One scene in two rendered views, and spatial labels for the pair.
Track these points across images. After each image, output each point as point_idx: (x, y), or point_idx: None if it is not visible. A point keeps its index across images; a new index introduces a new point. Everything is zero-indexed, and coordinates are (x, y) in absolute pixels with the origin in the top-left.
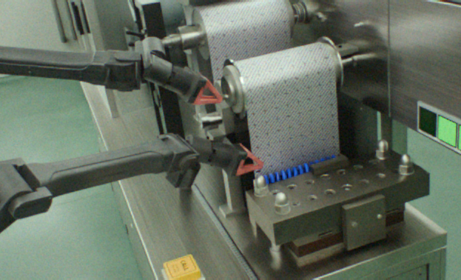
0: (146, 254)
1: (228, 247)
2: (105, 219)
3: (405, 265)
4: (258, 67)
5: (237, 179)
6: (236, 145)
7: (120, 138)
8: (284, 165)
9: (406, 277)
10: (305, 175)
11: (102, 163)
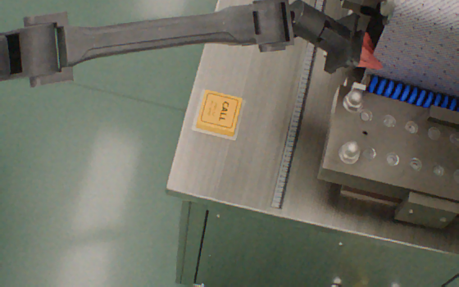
0: (203, 49)
1: (291, 111)
2: None
3: (441, 260)
4: None
5: None
6: (355, 43)
7: None
8: (407, 79)
9: (438, 263)
10: (417, 112)
11: (151, 43)
